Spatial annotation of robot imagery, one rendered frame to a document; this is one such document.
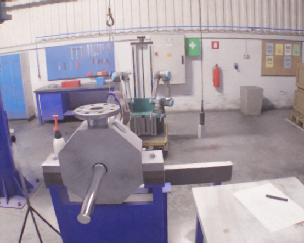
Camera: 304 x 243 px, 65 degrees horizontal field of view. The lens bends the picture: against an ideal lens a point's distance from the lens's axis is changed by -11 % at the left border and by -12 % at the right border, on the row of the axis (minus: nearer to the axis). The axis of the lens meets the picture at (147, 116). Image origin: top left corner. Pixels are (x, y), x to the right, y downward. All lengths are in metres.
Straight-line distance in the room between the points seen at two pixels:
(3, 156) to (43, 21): 4.55
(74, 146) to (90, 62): 5.34
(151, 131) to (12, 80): 4.07
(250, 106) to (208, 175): 4.74
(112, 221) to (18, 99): 5.68
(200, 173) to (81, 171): 0.89
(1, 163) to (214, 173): 2.47
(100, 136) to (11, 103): 5.87
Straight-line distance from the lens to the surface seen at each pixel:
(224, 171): 2.06
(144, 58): 4.09
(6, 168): 3.48
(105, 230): 1.83
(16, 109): 7.20
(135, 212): 1.71
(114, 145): 1.47
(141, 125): 4.29
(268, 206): 1.62
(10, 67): 7.07
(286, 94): 7.65
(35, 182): 3.84
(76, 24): 6.96
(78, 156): 1.54
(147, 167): 1.53
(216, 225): 1.43
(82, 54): 6.78
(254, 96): 6.64
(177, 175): 2.00
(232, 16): 7.01
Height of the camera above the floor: 1.77
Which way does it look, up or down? 16 degrees down
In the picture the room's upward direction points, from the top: 3 degrees counter-clockwise
